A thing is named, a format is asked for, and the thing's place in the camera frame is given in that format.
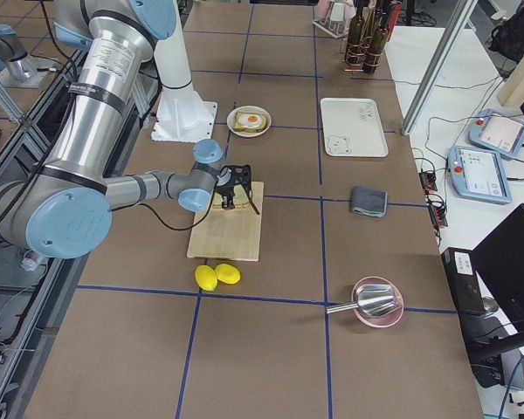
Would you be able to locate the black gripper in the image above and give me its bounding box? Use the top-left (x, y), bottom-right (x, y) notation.
top-left (215, 164), bottom-right (252, 210)

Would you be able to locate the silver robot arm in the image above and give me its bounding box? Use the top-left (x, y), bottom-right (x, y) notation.
top-left (0, 24), bottom-right (58, 88)
top-left (0, 1), bottom-right (250, 259)

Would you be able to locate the white bear tray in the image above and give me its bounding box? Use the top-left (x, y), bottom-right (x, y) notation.
top-left (320, 98), bottom-right (389, 158)

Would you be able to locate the wooden cutting board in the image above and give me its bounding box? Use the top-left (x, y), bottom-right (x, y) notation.
top-left (187, 182), bottom-right (264, 262)

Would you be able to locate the whole yellow lemon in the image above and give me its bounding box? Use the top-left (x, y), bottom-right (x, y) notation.
top-left (195, 264), bottom-right (218, 292)

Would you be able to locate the toast with fried egg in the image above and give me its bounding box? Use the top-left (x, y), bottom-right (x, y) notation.
top-left (232, 111), bottom-right (267, 133)

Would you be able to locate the white bowl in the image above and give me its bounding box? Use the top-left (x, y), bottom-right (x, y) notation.
top-left (227, 106), bottom-right (272, 138)

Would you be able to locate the grey folded cloth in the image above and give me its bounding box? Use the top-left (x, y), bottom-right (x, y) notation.
top-left (350, 185), bottom-right (388, 217)

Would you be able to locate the metal scoop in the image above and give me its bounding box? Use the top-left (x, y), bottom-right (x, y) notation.
top-left (327, 284), bottom-right (401, 319)

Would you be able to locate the pink bowl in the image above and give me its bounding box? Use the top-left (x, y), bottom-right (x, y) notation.
top-left (351, 277), bottom-right (404, 328)

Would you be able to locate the dark wine bottle back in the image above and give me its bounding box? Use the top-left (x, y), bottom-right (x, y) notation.
top-left (346, 1), bottom-right (376, 48)

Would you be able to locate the dark wine bottle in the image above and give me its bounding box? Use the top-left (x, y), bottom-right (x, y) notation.
top-left (346, 1), bottom-right (376, 48)
top-left (362, 1), bottom-right (399, 74)

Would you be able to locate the dark wine bottle front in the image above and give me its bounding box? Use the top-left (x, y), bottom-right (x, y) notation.
top-left (362, 1), bottom-right (399, 74)

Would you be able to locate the black computer box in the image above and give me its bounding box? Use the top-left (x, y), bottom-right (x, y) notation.
top-left (442, 247), bottom-right (485, 316)

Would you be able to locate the near teach pendant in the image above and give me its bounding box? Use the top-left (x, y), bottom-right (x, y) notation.
top-left (447, 146), bottom-right (512, 204)

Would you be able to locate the teach pendant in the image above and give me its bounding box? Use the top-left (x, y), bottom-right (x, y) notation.
top-left (468, 108), bottom-right (524, 159)
top-left (447, 146), bottom-right (512, 204)

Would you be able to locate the far teach pendant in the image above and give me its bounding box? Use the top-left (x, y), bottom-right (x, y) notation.
top-left (468, 108), bottom-right (524, 159)

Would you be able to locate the black monitor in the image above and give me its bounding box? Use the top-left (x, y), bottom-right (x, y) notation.
top-left (472, 203), bottom-right (524, 323)

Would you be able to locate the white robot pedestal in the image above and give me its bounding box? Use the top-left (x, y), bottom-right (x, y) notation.
top-left (152, 1), bottom-right (217, 143)

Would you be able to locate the copper wire bottle rack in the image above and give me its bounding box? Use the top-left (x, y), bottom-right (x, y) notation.
top-left (344, 36), bottom-right (383, 74)

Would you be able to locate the aluminium frame post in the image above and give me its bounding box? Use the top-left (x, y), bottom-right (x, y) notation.
top-left (401, 0), bottom-right (478, 136)

